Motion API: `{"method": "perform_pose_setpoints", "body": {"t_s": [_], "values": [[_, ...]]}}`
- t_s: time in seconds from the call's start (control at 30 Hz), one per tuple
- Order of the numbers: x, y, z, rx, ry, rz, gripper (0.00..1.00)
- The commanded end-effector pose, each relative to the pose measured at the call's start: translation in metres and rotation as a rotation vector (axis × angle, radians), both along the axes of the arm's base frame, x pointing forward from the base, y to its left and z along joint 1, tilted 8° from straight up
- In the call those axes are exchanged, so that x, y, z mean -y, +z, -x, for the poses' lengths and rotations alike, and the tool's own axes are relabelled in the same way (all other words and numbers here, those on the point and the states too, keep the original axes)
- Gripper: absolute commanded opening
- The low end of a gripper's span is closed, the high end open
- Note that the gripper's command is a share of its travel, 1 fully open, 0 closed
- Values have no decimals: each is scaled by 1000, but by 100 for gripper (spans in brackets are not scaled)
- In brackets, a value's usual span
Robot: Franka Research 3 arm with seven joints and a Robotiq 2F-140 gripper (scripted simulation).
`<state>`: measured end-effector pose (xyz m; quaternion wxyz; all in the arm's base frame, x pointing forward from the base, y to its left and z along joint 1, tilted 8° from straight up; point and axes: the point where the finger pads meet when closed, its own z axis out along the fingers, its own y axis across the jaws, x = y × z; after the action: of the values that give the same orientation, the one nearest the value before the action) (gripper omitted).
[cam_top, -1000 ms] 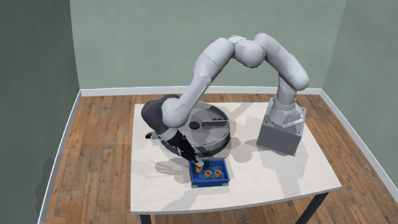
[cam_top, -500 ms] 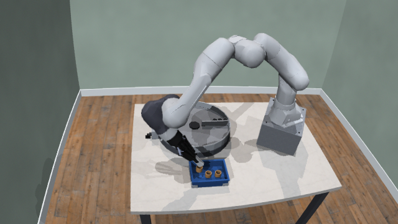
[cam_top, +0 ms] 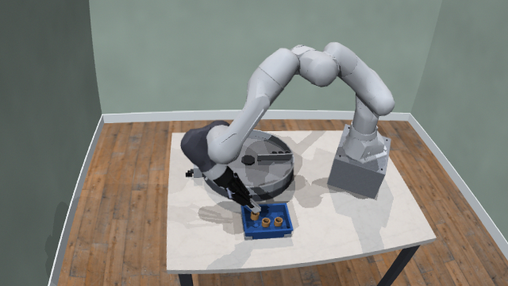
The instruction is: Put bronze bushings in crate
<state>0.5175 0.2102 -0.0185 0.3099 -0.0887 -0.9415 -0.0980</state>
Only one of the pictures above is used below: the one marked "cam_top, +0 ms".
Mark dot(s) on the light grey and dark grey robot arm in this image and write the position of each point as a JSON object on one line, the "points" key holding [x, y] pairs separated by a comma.
{"points": [[212, 149]]}

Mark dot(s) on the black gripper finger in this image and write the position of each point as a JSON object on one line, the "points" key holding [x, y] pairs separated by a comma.
{"points": [[242, 187], [239, 197]]}

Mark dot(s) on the blue plastic crate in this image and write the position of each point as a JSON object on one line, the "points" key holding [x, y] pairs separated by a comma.
{"points": [[270, 211]]}

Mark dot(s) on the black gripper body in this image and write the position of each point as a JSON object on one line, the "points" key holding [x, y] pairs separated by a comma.
{"points": [[226, 180]]}

